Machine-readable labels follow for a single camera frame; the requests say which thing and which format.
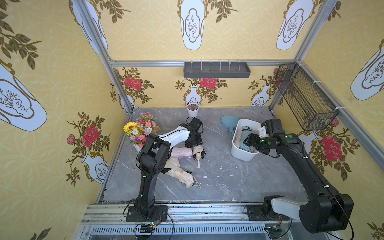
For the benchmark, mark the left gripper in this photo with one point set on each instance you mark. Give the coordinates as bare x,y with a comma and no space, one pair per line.
198,151

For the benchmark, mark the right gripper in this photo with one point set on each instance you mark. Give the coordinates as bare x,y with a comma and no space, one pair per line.
252,141

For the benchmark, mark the white plastic storage box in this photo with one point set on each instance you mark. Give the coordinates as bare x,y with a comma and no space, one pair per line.
239,149

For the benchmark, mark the teal umbrella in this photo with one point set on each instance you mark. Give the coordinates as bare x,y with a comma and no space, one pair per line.
246,131

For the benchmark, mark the beige umbrella with wooden handle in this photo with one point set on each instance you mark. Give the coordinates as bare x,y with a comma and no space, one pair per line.
198,153

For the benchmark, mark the pink umbrella sideways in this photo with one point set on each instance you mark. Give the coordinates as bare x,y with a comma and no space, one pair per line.
181,152

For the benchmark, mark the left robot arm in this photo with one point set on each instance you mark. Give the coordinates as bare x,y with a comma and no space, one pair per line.
152,159

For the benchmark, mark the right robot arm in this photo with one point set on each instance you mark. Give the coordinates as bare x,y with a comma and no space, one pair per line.
327,210

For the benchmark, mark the small white plant pot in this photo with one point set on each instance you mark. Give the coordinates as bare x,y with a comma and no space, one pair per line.
193,109

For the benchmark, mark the teal plastic dustpan scoop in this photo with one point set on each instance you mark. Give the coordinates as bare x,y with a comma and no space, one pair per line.
230,123

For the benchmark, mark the colourful flower bouquet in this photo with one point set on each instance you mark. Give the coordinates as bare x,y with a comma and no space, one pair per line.
139,130

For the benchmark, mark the white slatted flower vase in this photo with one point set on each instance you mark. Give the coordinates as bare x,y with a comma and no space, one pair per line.
138,149

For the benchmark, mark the black wire mesh basket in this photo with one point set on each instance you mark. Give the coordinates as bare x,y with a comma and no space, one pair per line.
311,107

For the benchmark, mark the grey wall shelf tray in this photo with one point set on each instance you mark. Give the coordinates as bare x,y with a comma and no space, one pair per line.
216,69

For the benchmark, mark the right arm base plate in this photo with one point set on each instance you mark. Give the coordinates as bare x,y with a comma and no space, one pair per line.
260,213

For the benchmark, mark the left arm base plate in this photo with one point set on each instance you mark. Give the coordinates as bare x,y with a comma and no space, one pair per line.
157,213

